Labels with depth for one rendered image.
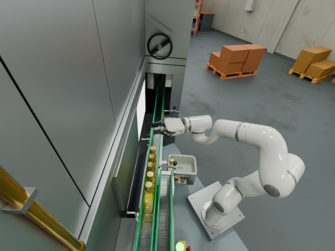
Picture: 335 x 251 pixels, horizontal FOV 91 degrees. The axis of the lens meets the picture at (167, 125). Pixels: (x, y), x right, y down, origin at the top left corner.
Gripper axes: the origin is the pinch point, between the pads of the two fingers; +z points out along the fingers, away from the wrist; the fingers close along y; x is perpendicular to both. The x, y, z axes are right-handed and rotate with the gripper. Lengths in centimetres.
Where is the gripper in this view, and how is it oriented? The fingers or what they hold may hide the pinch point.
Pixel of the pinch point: (155, 128)
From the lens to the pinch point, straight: 88.1
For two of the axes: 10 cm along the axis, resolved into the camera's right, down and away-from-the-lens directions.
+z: -9.7, 1.1, -2.3
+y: -2.4, -6.6, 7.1
